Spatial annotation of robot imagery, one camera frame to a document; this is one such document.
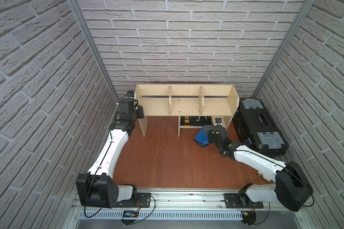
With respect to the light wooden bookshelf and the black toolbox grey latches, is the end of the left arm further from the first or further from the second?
the black toolbox grey latches

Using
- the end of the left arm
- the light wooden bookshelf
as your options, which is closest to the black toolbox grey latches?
the light wooden bookshelf

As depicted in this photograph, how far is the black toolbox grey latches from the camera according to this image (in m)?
0.78
